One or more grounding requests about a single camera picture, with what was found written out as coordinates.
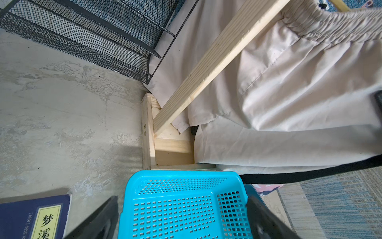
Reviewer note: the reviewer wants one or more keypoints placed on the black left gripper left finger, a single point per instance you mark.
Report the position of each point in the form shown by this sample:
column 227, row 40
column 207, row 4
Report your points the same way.
column 101, row 224

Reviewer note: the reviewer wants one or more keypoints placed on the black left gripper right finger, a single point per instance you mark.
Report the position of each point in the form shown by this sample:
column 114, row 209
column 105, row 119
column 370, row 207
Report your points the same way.
column 264, row 224

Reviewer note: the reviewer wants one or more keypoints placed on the beige shorts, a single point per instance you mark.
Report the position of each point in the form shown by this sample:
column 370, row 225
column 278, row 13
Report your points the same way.
column 299, row 97

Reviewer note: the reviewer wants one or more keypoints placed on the yellow hanger of beige shorts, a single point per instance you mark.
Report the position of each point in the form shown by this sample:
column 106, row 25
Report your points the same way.
column 340, row 5

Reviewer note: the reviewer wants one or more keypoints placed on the pink patterned shorts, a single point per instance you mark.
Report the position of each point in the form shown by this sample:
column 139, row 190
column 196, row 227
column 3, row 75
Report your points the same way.
column 265, row 189

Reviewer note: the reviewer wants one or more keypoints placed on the black shorts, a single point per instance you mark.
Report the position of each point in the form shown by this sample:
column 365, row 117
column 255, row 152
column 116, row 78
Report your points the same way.
column 294, row 177

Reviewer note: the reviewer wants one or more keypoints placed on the dark teal plastic tray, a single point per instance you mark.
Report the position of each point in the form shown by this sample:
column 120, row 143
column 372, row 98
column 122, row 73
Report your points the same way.
column 251, row 192

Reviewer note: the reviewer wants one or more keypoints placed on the dark blue book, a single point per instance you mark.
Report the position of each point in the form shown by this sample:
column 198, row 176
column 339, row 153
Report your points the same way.
column 41, row 218

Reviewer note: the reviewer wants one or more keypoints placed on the turquoise plastic basket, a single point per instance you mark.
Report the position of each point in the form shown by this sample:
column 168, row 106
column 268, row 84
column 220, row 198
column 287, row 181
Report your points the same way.
column 163, row 204

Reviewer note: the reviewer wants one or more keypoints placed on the wooden clothes rack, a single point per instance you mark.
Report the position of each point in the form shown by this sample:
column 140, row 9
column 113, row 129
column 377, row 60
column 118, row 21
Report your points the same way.
column 161, row 147

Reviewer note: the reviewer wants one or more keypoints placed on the black wire shelf rack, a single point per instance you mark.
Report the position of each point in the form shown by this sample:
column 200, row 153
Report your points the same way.
column 117, row 35

